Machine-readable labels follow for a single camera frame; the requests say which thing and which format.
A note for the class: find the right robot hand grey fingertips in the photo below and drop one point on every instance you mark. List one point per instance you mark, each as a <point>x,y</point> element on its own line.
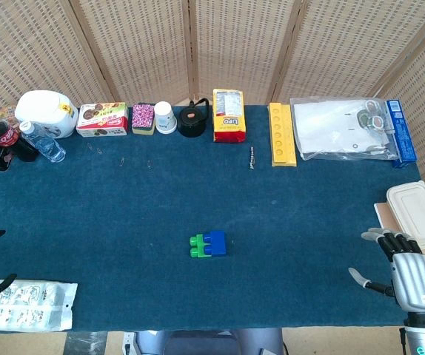
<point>414,277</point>

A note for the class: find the blue toy brick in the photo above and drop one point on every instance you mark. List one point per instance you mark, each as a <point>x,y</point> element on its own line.
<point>217,244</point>

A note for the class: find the green toy brick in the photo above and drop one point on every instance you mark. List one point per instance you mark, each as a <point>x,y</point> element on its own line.
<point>196,247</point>

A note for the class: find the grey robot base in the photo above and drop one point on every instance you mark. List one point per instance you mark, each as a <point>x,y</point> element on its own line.
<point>205,342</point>

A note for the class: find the beige lidded food container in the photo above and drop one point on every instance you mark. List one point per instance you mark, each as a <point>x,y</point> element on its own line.
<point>418,211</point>

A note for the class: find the brown spiral notebook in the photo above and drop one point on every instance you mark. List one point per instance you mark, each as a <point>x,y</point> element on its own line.
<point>384,216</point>

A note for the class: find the white printed plastic package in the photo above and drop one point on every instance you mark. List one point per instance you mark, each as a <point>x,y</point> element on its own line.
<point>27,307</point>

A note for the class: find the cola bottle red label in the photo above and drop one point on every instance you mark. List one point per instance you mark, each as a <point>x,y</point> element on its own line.
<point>7,137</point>

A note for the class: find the clear plastic water bottle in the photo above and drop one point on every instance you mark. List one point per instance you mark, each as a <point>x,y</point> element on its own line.
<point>46,144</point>

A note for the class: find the white plastic jug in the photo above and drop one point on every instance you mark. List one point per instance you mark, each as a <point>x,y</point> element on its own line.
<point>46,109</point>

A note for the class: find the blue cardboard box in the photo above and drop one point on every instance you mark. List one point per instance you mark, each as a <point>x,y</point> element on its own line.
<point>403,133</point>

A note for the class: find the clear plastic zip bag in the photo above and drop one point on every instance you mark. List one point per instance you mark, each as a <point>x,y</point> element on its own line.
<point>331,148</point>

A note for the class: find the small tape roll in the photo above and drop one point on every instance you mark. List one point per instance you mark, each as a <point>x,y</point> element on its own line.
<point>363,118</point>
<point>377,122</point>
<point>371,106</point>

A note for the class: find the chocolate cookie box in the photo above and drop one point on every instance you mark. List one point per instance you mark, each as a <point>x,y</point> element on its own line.
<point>101,120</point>

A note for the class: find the blue table cloth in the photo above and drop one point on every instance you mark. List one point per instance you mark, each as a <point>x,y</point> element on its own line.
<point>160,199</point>

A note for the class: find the yellow wooden board with holes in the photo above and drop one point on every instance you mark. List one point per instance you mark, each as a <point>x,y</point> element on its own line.
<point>282,137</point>

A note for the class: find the yellow sponge pink patterned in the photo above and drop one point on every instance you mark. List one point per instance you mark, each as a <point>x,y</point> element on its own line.
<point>143,117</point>

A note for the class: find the small metal screw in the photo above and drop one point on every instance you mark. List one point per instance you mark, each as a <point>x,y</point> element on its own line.
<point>252,158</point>

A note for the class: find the white paper cup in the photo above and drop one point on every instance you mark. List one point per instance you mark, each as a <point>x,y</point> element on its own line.
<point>165,117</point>

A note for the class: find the yellow Lipo box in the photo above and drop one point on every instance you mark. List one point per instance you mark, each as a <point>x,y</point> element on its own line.
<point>229,118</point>

